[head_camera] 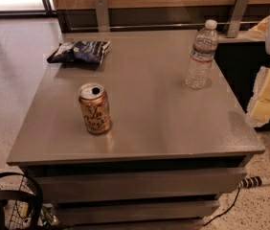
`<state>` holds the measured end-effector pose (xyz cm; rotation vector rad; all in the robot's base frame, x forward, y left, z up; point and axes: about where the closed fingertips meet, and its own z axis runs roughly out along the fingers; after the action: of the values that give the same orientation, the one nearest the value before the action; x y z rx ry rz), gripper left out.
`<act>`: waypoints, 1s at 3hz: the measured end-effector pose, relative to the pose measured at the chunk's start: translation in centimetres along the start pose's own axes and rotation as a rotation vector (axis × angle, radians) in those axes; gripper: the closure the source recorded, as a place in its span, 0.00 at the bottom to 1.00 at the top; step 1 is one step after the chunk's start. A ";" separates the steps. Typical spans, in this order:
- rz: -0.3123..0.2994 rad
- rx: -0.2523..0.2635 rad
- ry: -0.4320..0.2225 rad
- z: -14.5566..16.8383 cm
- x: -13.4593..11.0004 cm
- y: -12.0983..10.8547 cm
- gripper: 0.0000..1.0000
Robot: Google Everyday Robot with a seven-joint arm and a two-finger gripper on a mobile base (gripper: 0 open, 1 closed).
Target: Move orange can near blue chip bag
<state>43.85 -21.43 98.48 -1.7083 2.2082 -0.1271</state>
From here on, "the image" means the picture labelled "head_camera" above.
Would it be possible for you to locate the black wire basket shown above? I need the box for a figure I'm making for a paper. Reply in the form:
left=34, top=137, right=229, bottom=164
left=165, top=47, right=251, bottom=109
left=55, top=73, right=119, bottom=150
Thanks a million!
left=0, top=172, right=43, bottom=230

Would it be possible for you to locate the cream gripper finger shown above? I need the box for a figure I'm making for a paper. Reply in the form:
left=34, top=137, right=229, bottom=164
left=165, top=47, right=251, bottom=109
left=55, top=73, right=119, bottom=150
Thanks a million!
left=246, top=66, right=270, bottom=127

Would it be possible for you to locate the grey drawer cabinet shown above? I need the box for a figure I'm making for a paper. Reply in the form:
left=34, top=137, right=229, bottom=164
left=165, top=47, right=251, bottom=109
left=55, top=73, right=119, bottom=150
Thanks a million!
left=8, top=31, right=264, bottom=230

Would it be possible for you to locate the blue chip bag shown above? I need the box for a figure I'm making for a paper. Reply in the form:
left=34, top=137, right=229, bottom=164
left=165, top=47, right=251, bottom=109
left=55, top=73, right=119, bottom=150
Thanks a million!
left=47, top=41, right=110, bottom=65

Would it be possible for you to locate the right metal wall bracket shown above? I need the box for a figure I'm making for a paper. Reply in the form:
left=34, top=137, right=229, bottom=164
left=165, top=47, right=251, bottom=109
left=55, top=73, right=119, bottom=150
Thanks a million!
left=227, top=0, right=250, bottom=38

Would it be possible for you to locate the metal wall bracket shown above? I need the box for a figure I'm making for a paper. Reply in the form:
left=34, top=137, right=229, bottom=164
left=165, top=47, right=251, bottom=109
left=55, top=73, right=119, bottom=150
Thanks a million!
left=227, top=0, right=250, bottom=38
left=94, top=0, right=110, bottom=32

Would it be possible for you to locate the orange LaCroix soda can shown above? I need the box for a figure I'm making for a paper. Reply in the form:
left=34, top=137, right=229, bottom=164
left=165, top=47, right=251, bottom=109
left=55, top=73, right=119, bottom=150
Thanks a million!
left=79, top=82, right=111, bottom=134

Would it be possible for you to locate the left metal wall bracket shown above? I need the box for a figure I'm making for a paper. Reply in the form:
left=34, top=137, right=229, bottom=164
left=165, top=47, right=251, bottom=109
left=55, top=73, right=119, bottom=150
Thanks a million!
left=94, top=0, right=110, bottom=32

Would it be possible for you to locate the black floor cable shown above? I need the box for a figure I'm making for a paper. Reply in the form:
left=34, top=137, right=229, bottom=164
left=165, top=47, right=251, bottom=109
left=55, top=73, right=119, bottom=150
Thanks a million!
left=202, top=186, right=242, bottom=227

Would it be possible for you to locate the striped power plug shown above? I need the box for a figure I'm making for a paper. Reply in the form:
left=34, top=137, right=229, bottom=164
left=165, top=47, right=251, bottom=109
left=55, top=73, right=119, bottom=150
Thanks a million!
left=238, top=176, right=270, bottom=189

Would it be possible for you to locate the clear plastic water bottle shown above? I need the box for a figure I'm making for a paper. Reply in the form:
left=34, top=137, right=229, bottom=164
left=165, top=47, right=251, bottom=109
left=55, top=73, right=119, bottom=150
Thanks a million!
left=185, top=19, right=218, bottom=89

